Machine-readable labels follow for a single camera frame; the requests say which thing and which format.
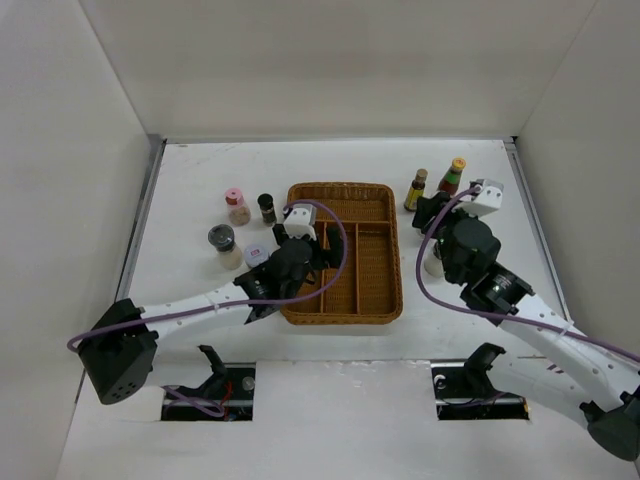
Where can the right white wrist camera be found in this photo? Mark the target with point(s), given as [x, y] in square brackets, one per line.
[486, 198]

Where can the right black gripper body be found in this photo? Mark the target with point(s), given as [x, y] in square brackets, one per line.
[436, 208]

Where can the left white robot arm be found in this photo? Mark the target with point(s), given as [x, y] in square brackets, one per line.
[118, 352]

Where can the black lid salt grinder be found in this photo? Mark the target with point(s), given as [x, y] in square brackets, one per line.
[222, 238]

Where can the brown cap yellow oil bottle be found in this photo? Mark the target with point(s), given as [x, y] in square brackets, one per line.
[416, 190]

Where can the red green sauce bottle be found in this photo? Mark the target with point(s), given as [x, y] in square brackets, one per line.
[451, 179]

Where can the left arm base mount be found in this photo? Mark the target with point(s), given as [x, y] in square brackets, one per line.
[225, 395]

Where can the brown wicker divided tray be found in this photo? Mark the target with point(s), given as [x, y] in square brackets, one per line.
[369, 290]

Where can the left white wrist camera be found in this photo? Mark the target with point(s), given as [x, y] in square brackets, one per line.
[300, 222]

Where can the pink cap spice jar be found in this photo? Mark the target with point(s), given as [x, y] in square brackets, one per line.
[238, 211]

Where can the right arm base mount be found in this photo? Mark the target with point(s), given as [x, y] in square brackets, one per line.
[463, 391]

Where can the small red label white jar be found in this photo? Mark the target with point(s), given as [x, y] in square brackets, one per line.
[255, 254]

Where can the white black top grinder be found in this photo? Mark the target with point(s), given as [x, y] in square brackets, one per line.
[432, 263]

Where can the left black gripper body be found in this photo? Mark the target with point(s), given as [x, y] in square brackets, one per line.
[313, 258]

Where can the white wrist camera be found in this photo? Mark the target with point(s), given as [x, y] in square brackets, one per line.
[486, 198]
[300, 222]

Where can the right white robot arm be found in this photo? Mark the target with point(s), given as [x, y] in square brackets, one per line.
[589, 381]

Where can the black cap pepper bottle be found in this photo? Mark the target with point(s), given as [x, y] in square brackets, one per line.
[266, 205]

